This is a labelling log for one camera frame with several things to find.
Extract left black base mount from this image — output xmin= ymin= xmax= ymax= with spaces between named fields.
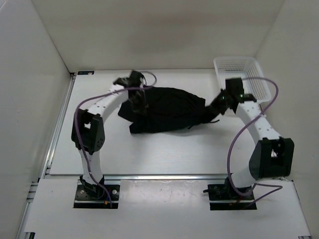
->
xmin=73 ymin=181 xmax=120 ymax=209

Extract black shorts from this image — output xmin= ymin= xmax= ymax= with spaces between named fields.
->
xmin=118 ymin=87 xmax=220 ymax=134

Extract aluminium front rail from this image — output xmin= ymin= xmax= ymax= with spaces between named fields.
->
xmin=41 ymin=173 xmax=282 ymax=182

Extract dark label sticker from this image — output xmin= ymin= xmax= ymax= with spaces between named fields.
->
xmin=77 ymin=71 xmax=95 ymax=75

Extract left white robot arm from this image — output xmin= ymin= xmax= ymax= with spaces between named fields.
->
xmin=71 ymin=70 xmax=150 ymax=204

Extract white plastic mesh basket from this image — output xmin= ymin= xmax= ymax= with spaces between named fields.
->
xmin=213 ymin=56 xmax=272 ymax=103

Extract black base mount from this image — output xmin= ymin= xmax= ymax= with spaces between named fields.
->
xmin=73 ymin=181 xmax=120 ymax=209
xmin=203 ymin=178 xmax=257 ymax=211

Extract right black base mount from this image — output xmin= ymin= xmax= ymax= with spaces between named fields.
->
xmin=203 ymin=178 xmax=257 ymax=211

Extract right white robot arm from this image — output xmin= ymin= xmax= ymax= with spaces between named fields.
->
xmin=209 ymin=78 xmax=295 ymax=199

